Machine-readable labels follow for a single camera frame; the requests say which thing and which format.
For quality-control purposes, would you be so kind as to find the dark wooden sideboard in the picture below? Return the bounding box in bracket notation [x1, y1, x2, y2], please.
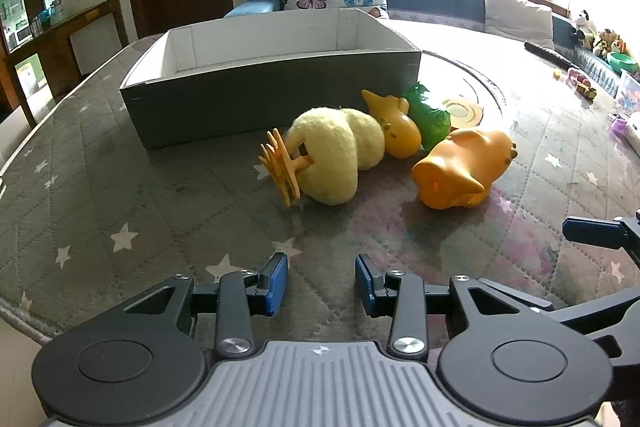
[1, 0, 129, 128]

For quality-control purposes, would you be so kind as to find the white sofa cushion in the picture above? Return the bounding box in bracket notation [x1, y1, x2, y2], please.
[485, 0, 553, 49]

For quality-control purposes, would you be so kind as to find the green bowl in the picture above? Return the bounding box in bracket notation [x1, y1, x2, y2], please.
[608, 52, 639, 74]

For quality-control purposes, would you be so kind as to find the blue sofa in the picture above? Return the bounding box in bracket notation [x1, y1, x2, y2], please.
[224, 0, 577, 56]

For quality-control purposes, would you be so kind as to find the grey star quilted tablecloth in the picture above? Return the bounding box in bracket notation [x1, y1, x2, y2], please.
[1, 20, 639, 341]

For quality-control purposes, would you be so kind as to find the small orange rubber toy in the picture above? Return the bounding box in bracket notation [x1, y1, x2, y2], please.
[361, 90, 422, 159]

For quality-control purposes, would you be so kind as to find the green toy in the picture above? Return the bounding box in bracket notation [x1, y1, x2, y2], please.
[404, 82, 451, 153]

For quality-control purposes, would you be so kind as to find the black induction cooktop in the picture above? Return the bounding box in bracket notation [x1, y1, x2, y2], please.
[418, 50, 506, 124]

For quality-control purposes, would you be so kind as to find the round yellow disc toy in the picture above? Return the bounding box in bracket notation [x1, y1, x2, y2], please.
[442, 98, 484, 130]

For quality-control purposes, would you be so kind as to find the yellow plush duck toy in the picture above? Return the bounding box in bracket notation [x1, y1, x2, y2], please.
[258, 107, 385, 206]

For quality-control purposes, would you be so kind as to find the large orange rubber toy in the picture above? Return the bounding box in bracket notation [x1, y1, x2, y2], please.
[411, 127, 518, 210]

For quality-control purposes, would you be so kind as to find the dark cardboard box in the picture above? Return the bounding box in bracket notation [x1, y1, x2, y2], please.
[120, 9, 422, 150]

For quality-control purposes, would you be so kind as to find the black remote control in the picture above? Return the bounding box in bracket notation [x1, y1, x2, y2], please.
[524, 41, 576, 70]

